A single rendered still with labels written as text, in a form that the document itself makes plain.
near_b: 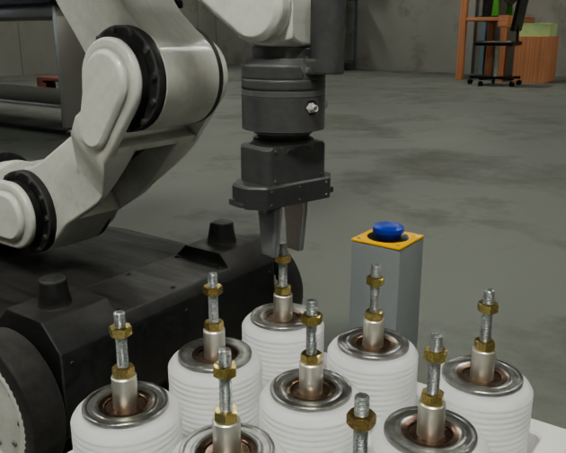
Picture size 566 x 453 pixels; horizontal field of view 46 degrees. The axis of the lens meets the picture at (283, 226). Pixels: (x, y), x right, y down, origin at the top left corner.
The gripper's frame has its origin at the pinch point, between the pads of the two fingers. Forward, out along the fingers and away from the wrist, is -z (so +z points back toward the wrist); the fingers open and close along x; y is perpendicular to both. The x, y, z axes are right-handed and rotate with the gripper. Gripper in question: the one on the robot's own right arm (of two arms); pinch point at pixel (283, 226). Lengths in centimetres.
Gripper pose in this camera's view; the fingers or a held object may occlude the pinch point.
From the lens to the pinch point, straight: 74.8
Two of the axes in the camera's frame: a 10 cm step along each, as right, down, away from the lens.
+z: 0.0, -9.6, -2.8
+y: 6.5, 2.1, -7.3
